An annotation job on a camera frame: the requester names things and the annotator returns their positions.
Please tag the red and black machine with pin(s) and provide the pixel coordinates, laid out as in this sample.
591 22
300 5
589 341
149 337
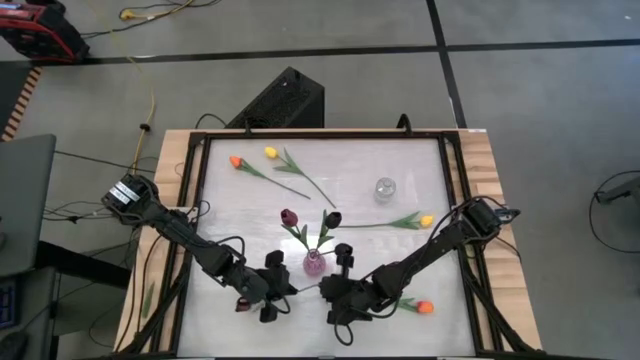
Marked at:
40 35

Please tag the black metal table frame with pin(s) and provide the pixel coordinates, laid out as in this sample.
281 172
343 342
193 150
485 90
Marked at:
325 134

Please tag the loose green leaf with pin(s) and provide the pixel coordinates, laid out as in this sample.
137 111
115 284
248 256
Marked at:
148 300

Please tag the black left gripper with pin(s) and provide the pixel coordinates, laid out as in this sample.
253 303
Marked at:
255 285

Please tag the clear cut glass vase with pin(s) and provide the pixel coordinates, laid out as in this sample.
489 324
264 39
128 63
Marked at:
385 190

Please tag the yellow artificial tulip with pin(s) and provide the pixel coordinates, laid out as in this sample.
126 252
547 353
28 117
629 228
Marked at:
270 152
426 221

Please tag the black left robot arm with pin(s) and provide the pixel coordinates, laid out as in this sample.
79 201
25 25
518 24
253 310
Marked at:
175 227

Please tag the grey stand base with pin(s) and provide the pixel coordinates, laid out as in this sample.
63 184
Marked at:
622 189

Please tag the orange striped mat edge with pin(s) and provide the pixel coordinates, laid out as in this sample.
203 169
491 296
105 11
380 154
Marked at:
22 102

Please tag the grey desk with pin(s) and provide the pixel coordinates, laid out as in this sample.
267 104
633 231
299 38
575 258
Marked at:
25 200

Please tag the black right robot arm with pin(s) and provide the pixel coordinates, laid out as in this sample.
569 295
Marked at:
440 240

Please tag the pink ribbed glass vase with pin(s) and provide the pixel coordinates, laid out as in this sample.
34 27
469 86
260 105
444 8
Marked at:
314 265

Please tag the orange artificial tulip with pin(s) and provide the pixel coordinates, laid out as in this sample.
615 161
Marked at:
425 306
235 161

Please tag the black perforated equipment box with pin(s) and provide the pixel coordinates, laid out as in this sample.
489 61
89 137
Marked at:
285 100

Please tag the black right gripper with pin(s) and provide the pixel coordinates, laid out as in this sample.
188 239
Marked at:
357 297

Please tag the blue keypad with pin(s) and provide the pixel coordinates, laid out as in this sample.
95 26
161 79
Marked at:
7 302

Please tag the black artificial tulip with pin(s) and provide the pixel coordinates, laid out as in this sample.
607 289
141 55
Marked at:
333 220
343 248

